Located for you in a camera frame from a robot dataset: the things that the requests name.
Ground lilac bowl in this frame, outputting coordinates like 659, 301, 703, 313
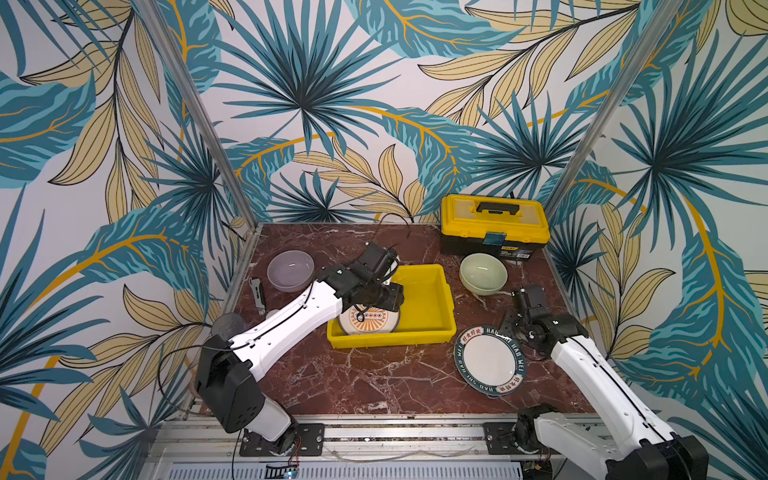
267, 250, 315, 293

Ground white plate dark green rim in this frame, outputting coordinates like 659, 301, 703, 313
454, 326, 527, 397

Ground yellow plastic bin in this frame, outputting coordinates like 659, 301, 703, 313
326, 264, 457, 349

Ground grey translucent cup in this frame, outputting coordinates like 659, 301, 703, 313
211, 312, 248, 340

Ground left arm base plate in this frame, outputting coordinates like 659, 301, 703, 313
239, 423, 325, 458

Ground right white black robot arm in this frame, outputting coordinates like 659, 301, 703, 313
501, 285, 709, 479

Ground pale green bowl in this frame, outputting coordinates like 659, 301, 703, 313
459, 253, 508, 296

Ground yellow black toolbox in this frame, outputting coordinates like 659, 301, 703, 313
440, 194, 551, 261

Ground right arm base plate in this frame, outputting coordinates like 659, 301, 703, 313
482, 421, 556, 457

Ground grey folding knife tool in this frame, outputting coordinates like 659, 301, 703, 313
248, 277, 267, 316

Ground orange sunburst plate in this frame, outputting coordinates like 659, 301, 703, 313
338, 306, 400, 335

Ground aluminium front rail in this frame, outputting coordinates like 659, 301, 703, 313
143, 413, 655, 463

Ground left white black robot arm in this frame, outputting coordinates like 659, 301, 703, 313
195, 243, 405, 443

